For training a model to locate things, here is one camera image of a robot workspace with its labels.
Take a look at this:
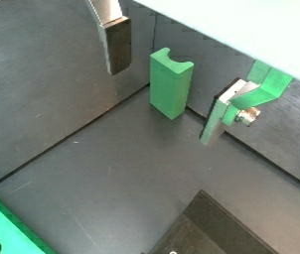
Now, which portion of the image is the gripper silver green-bracketed right finger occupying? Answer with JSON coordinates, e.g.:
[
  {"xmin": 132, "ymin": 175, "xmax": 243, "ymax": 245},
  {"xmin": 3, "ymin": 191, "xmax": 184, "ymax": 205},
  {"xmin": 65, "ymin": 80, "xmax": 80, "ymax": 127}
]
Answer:
[{"xmin": 200, "ymin": 61, "xmax": 293, "ymax": 145}]

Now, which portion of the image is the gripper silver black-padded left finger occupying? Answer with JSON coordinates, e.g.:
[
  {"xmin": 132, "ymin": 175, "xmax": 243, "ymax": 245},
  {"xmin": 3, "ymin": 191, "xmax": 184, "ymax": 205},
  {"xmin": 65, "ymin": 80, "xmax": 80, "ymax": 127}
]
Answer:
[{"xmin": 84, "ymin": 0, "xmax": 131, "ymax": 75}]

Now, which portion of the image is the green arch block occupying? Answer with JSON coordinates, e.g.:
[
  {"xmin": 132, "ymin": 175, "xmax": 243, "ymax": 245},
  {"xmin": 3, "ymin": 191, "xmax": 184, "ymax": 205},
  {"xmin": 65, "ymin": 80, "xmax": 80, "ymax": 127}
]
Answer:
[{"xmin": 149, "ymin": 48, "xmax": 194, "ymax": 119}]

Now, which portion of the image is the green shape-sorter board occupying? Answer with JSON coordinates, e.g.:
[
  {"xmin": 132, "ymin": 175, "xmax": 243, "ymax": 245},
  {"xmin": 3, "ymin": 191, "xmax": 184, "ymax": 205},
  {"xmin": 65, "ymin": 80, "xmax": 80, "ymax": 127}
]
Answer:
[{"xmin": 0, "ymin": 202, "xmax": 57, "ymax": 254}]

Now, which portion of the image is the black curved holder stand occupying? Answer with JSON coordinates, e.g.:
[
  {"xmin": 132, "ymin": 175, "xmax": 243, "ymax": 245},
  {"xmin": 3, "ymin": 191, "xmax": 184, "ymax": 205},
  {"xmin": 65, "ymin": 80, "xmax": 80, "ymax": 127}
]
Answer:
[{"xmin": 148, "ymin": 190, "xmax": 278, "ymax": 254}]

